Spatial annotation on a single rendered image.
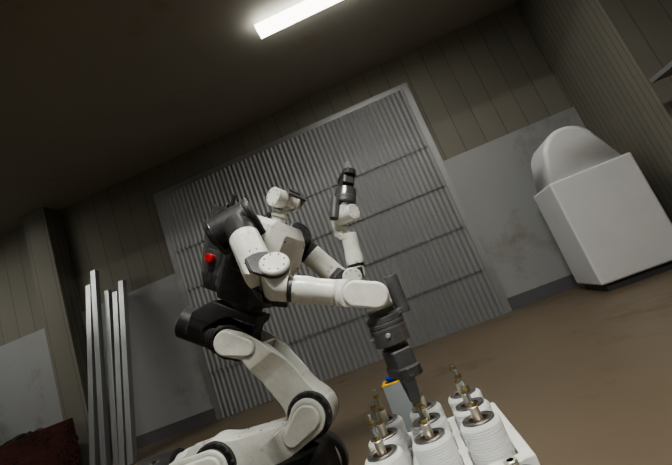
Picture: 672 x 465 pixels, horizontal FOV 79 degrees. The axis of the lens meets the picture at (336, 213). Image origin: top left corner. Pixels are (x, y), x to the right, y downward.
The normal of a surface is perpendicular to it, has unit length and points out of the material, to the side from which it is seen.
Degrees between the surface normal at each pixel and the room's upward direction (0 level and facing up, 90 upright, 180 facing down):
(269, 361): 114
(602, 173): 90
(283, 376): 90
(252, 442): 90
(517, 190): 90
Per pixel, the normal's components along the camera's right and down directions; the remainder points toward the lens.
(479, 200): -0.18, -0.16
